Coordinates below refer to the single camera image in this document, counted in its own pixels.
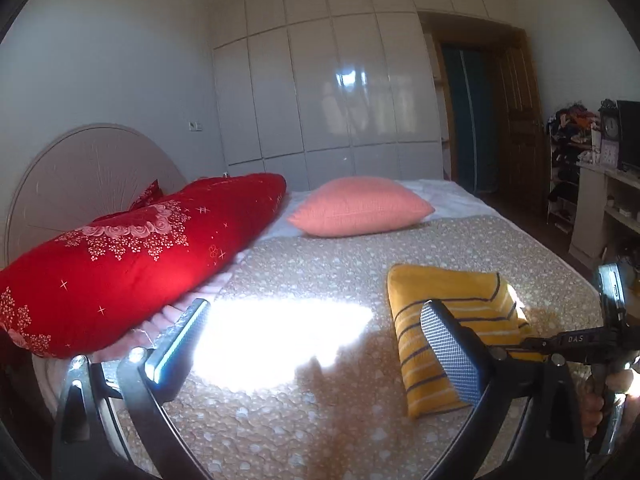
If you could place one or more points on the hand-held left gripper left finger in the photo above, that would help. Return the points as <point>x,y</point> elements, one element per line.
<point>182,335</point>

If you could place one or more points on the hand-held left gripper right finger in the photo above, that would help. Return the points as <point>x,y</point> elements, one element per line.
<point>450,347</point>

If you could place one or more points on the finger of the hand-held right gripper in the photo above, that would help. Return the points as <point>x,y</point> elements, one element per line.
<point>575,341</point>
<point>611,290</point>

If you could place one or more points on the yellow striped sweater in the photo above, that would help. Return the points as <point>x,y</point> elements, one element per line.
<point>440,290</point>

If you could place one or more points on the person's right hand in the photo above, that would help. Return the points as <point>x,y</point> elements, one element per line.
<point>594,415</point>

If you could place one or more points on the cluttered shelf unit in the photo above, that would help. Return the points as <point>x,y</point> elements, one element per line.
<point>595,210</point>

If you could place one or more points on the red floral quilt roll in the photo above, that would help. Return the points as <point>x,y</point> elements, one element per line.
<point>135,255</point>

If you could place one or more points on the small pink desk calendar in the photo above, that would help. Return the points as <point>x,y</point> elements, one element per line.
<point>609,152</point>

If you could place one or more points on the small red pillow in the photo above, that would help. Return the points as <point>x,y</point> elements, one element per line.
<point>145,197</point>

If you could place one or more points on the beige patterned bed mat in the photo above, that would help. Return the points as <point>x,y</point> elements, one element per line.
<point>310,270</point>

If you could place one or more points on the white bed sheet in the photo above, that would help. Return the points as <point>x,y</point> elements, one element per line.
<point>450,195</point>

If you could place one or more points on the black ornate table clock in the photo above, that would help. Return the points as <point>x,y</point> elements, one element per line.
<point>609,122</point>

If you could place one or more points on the pink pillow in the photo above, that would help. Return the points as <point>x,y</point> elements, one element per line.
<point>357,205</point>

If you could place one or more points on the brown wooden door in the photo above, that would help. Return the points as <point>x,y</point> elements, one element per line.
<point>522,125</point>

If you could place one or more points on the round white headboard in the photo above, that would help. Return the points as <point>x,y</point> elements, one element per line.
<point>80,175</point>

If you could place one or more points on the dark doorway curtain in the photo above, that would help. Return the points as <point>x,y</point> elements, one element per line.
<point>470,120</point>

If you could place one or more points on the white glossy wardrobe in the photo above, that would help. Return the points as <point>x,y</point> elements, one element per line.
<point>340,85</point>

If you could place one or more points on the white wall socket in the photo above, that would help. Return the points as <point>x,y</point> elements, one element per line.
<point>196,125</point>

